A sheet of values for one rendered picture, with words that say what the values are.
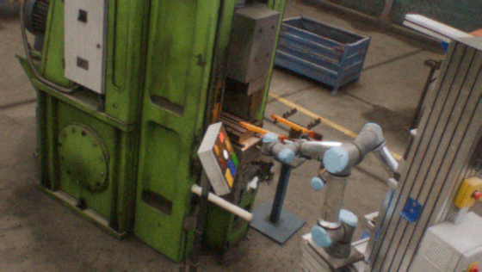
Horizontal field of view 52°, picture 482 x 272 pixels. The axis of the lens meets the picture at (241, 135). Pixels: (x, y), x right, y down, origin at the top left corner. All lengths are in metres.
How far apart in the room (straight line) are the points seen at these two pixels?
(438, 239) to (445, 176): 0.28
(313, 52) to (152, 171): 4.00
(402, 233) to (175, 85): 1.56
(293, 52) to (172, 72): 4.20
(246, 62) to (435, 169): 1.27
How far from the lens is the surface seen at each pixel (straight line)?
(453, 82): 2.30
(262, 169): 2.76
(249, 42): 2.97
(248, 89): 3.11
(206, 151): 2.62
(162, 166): 3.41
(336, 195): 2.42
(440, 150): 2.35
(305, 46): 7.04
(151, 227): 3.66
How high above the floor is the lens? 2.51
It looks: 28 degrees down
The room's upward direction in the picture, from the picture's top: 10 degrees clockwise
